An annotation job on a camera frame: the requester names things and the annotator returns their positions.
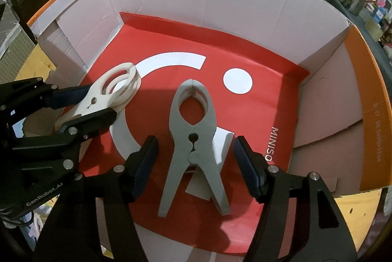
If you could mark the dark cloth side table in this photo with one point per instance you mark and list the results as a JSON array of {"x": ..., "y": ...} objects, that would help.
[{"x": 378, "y": 52}]

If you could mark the orange cardboard box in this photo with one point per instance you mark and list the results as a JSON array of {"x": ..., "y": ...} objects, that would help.
[{"x": 295, "y": 77}]

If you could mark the white plastic clamp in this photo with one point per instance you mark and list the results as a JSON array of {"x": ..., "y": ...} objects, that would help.
[{"x": 114, "y": 89}]

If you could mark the grey plastic clamp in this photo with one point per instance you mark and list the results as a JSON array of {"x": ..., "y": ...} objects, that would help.
[{"x": 203, "y": 146}]

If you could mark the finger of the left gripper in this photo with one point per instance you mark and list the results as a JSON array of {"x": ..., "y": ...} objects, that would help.
[
  {"x": 30, "y": 153},
  {"x": 24, "y": 97}
]

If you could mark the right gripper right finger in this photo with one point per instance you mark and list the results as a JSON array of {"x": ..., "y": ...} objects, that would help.
[{"x": 300, "y": 219}]

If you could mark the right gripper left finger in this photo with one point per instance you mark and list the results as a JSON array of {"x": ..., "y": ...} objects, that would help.
[{"x": 71, "y": 231}]

